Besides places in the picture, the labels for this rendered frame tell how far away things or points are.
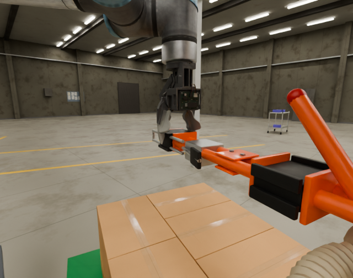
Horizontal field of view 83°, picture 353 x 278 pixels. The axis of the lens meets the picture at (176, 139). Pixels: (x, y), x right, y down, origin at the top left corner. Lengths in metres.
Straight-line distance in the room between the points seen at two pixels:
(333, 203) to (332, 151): 0.06
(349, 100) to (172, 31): 15.47
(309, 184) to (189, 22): 0.42
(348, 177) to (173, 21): 0.44
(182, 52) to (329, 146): 0.36
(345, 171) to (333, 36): 16.23
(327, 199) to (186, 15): 0.45
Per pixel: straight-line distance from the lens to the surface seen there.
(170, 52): 0.52
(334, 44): 16.35
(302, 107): 0.30
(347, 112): 15.85
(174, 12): 0.54
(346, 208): 0.27
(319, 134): 0.29
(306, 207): 0.28
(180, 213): 1.53
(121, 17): 0.47
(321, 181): 0.28
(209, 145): 0.43
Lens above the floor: 1.34
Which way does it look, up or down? 11 degrees down
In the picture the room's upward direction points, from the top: straight up
